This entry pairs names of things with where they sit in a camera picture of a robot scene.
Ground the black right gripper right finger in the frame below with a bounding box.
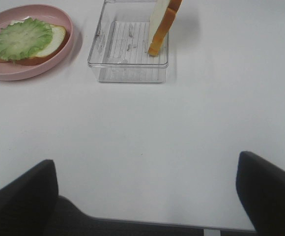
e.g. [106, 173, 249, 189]
[235, 151, 285, 236]

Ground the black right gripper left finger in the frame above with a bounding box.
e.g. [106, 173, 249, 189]
[0, 160, 58, 236]

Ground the green lettuce leaf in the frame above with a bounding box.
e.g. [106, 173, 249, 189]
[0, 18, 53, 61]

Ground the bread slice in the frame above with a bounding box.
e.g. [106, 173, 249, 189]
[0, 20, 69, 65]
[148, 0, 182, 56]

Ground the clear right plastic tray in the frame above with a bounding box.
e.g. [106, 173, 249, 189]
[87, 0, 169, 83]

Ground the pink round plate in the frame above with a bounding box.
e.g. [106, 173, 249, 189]
[0, 4, 75, 81]

